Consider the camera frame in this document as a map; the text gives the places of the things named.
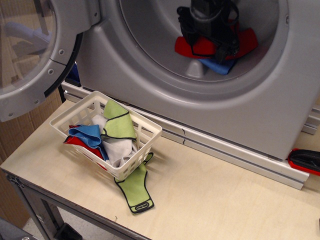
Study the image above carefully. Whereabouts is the aluminium extrusion rail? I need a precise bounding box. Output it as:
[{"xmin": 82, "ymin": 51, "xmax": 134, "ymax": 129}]
[{"xmin": 62, "ymin": 71, "xmax": 320, "ymax": 189}]

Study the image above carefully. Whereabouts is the green cloth black trim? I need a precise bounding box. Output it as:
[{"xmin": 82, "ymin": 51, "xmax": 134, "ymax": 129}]
[{"xmin": 101, "ymin": 100, "xmax": 154, "ymax": 214}]

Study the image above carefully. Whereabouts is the blue object behind door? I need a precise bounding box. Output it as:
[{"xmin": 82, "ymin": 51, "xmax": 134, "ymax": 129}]
[{"xmin": 4, "ymin": 21, "xmax": 52, "ymax": 57}]

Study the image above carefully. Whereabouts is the blue cloth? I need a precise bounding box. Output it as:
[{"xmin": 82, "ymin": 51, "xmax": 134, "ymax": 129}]
[
  {"xmin": 198, "ymin": 58, "xmax": 237, "ymax": 75},
  {"xmin": 67, "ymin": 124, "xmax": 110, "ymax": 162}
]

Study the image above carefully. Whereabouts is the white plastic basket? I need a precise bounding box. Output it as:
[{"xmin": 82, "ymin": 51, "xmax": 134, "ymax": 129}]
[{"xmin": 50, "ymin": 91, "xmax": 162, "ymax": 180}]

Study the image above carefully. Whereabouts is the grey toy washing machine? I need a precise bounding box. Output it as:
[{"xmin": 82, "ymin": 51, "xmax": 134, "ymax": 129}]
[{"xmin": 77, "ymin": 0, "xmax": 320, "ymax": 159}]

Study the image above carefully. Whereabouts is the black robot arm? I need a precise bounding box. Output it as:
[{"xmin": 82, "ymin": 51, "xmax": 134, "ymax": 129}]
[{"xmin": 176, "ymin": 0, "xmax": 240, "ymax": 63}]

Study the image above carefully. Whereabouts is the red and black clamp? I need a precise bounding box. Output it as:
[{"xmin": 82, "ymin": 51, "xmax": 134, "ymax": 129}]
[{"xmin": 287, "ymin": 148, "xmax": 320, "ymax": 176}]

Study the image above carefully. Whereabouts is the blue cloth in basket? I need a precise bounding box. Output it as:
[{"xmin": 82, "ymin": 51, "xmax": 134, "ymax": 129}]
[{"xmin": 67, "ymin": 124, "xmax": 110, "ymax": 162}]

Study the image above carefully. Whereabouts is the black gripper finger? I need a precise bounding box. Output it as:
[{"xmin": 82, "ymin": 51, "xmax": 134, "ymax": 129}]
[
  {"xmin": 180, "ymin": 25, "xmax": 200, "ymax": 48},
  {"xmin": 215, "ymin": 45, "xmax": 231, "ymax": 64}
]

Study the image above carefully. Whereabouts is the grey cloth in basket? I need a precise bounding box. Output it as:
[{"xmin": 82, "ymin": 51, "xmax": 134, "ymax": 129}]
[{"xmin": 89, "ymin": 114, "xmax": 137, "ymax": 168}]

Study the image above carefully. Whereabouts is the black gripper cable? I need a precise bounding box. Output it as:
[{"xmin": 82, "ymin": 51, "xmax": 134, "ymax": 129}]
[{"xmin": 219, "ymin": 2, "xmax": 240, "ymax": 28}]

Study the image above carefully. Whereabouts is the red cloth in basket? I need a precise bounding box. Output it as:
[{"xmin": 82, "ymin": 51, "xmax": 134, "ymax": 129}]
[{"xmin": 62, "ymin": 124, "xmax": 108, "ymax": 172}]

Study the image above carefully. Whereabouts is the grey metal table frame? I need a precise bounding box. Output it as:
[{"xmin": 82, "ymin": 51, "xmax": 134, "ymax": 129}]
[{"xmin": 1, "ymin": 168, "xmax": 148, "ymax": 240}]

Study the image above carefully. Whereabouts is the red cloth black trim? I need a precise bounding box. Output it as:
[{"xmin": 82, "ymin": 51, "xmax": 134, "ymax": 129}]
[{"xmin": 174, "ymin": 23, "xmax": 259, "ymax": 60}]

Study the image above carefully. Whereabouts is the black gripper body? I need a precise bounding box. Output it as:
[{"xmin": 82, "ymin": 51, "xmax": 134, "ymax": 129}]
[{"xmin": 176, "ymin": 5, "xmax": 240, "ymax": 53}]

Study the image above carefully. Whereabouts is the round washing machine door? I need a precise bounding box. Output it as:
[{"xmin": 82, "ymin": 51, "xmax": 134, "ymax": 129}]
[{"xmin": 0, "ymin": 0, "xmax": 101, "ymax": 122}]

